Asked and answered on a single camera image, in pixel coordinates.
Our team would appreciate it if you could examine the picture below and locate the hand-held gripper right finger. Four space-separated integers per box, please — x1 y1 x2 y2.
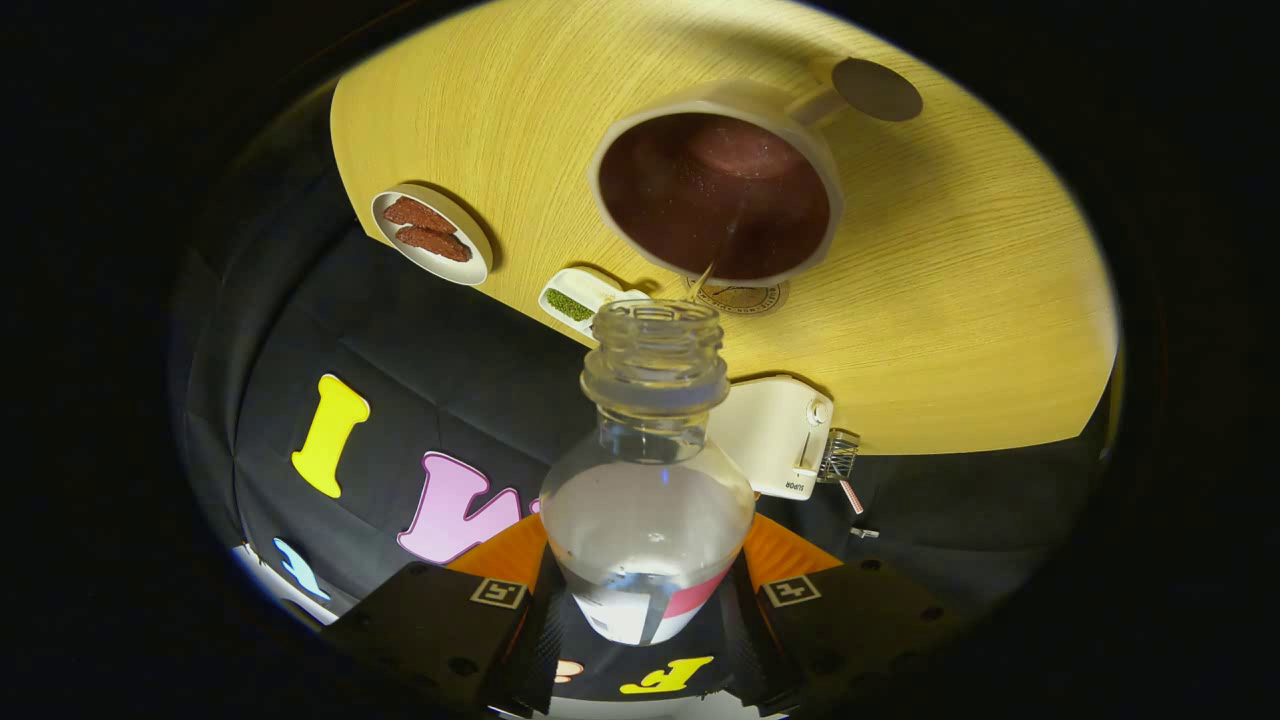
722 513 961 716

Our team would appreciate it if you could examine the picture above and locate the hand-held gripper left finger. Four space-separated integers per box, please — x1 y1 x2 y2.
320 513 566 716

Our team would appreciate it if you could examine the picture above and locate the clear juice bottle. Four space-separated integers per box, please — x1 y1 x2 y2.
540 298 756 646

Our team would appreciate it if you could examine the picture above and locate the round cork coaster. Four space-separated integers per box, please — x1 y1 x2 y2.
685 278 791 317

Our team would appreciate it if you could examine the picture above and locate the beige cup with wooden handle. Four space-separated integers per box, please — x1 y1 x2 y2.
587 57 924 289

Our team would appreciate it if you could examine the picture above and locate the metal mesh holder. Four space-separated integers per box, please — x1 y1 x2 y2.
818 428 861 483

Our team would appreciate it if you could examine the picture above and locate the white toaster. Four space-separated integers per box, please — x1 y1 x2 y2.
708 375 835 501

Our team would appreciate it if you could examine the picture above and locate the white divided dish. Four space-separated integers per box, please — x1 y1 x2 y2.
538 267 651 339

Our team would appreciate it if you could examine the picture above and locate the white round plate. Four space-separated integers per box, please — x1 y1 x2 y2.
371 184 493 287

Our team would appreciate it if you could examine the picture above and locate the wooden table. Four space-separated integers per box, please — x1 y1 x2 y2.
330 0 1121 457

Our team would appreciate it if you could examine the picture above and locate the red meat piece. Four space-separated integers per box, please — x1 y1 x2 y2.
383 196 458 235
395 225 473 264

